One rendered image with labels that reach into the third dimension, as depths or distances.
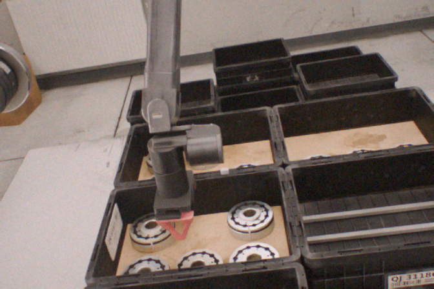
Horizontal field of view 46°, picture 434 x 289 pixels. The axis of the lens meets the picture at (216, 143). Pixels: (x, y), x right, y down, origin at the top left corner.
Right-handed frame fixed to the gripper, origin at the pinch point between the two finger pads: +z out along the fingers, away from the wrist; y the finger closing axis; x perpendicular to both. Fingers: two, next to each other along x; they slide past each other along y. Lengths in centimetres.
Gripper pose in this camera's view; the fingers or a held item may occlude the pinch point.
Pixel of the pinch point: (181, 224)
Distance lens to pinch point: 98.9
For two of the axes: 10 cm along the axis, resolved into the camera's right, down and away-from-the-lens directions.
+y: 0.2, -5.7, 8.2
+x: -9.9, 0.9, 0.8
